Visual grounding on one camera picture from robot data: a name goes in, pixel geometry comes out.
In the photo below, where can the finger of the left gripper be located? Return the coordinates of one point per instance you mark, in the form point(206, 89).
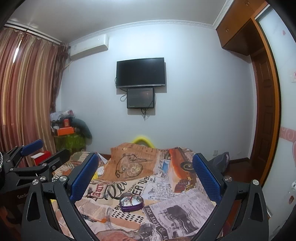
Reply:
point(16, 154)
point(46, 168)

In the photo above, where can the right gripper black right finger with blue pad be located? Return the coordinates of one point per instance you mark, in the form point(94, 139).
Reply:
point(251, 220)

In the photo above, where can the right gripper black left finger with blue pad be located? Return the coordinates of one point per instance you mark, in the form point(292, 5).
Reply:
point(39, 220)

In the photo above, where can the purple heart-shaped tin box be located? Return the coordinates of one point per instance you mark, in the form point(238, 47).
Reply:
point(130, 202)

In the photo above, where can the red white box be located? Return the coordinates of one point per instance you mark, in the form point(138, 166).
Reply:
point(40, 157)

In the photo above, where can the green storage box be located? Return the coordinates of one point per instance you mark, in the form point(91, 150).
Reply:
point(72, 142)

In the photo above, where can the orange box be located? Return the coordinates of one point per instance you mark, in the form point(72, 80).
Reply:
point(65, 131)

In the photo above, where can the dark green bag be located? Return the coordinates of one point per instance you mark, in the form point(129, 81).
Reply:
point(83, 129)

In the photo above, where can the dark blue cloth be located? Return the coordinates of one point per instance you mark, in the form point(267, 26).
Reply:
point(221, 162)

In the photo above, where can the newspaper print bed cover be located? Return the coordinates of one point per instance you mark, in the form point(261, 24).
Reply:
point(175, 203)

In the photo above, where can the striped brown curtain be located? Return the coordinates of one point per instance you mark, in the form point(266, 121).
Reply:
point(31, 73)

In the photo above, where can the small black monitor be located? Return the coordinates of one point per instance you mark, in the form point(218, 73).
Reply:
point(141, 98)

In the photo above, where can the white air conditioner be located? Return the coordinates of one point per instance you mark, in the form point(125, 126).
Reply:
point(89, 46)

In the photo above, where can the wooden wardrobe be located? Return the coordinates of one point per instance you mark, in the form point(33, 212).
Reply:
point(239, 32)

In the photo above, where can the yellow ring object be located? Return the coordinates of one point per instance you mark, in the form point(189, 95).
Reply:
point(142, 140)

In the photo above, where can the black wall television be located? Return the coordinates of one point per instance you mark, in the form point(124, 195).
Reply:
point(142, 72)

